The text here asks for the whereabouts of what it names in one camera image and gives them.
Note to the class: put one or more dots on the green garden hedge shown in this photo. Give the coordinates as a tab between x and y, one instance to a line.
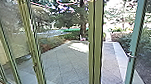
148	41

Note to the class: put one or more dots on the large green tree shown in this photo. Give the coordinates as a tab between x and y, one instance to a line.
82	14

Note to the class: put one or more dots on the green framed glass door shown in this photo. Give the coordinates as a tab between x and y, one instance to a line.
96	44

